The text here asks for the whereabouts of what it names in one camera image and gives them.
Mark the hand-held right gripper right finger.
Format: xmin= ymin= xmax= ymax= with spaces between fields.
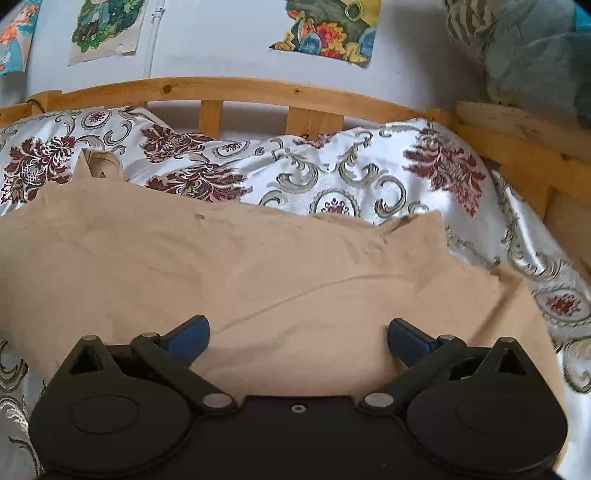
xmin=359 ymin=318 xmax=533 ymax=411

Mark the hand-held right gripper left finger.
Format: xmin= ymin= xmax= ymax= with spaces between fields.
xmin=60 ymin=315 xmax=238 ymax=411

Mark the tan hooded jacket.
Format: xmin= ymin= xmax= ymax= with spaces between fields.
xmin=0 ymin=148 xmax=568 ymax=416

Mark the floral satin bedspread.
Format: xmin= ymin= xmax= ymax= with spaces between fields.
xmin=0 ymin=105 xmax=591 ymax=480

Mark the bedding pile in plastic bag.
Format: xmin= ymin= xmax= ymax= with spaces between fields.
xmin=442 ymin=0 xmax=591 ymax=117

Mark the blond cartoon character poster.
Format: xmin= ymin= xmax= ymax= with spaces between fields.
xmin=68 ymin=0 xmax=142 ymax=66

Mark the orange-haired cartoon girl poster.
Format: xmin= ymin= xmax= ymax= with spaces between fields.
xmin=0 ymin=0 xmax=43 ymax=75

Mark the wooden bed frame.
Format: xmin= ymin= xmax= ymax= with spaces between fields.
xmin=0 ymin=76 xmax=591 ymax=296

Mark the white wall cable conduit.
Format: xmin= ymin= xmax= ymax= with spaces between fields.
xmin=143 ymin=0 xmax=166 ymax=80

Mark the colourful landscape wall poster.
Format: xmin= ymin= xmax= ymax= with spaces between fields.
xmin=270 ymin=0 xmax=383 ymax=68

